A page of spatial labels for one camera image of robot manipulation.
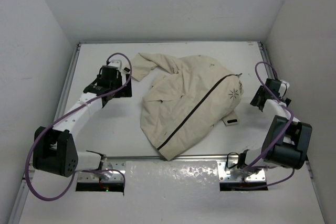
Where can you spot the cream jacket with black lining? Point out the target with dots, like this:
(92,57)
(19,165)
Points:
(183,104)

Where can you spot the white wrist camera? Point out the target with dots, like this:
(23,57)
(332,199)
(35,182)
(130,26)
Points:
(122,67)
(284,85)

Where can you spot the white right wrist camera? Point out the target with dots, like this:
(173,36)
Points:
(284,85)

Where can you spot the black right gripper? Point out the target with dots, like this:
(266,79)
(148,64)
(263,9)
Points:
(259,93)

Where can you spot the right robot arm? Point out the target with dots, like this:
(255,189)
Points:
(287,140)

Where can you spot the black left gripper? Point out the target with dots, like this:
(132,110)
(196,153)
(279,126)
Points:
(125,87)

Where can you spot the white foreground cover panel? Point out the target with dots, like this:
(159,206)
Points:
(156,199)

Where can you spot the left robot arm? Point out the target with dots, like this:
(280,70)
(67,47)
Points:
(55,151)

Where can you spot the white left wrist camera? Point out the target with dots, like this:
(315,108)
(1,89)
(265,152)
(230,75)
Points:
(122,67)

